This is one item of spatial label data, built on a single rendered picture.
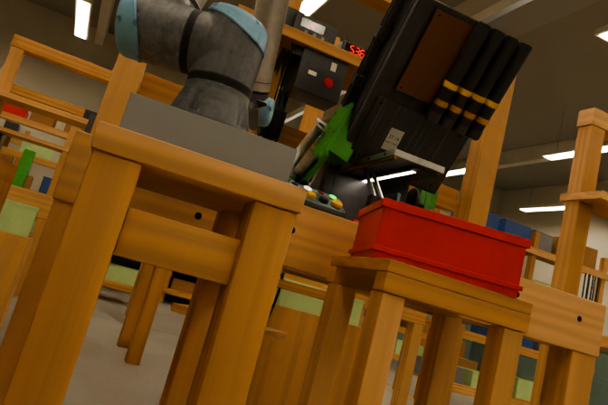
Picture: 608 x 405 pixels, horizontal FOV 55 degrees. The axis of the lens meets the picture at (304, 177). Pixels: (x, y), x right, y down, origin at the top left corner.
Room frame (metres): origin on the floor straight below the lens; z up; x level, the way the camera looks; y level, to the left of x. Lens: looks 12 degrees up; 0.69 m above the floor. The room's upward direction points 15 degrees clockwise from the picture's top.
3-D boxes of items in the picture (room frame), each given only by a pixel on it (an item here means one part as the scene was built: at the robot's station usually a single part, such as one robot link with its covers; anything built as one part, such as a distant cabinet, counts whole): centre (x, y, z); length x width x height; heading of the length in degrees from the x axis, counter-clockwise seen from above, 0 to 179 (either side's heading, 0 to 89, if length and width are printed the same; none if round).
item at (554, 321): (1.49, -0.21, 0.82); 1.50 x 0.14 x 0.15; 109
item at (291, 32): (2.00, -0.03, 1.52); 0.90 x 0.25 x 0.04; 109
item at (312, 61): (1.91, 0.05, 1.42); 0.17 x 0.12 x 0.15; 109
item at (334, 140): (1.67, -0.07, 1.17); 0.13 x 0.12 x 0.20; 109
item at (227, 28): (0.98, 0.19, 1.08); 0.13 x 0.12 x 0.14; 87
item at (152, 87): (2.10, 0.00, 1.23); 1.30 x 0.05 x 0.09; 109
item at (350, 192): (1.92, -0.18, 1.07); 0.30 x 0.18 x 0.34; 109
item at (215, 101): (0.98, 0.19, 0.96); 0.15 x 0.15 x 0.10
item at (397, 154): (1.68, -0.23, 1.11); 0.39 x 0.16 x 0.03; 19
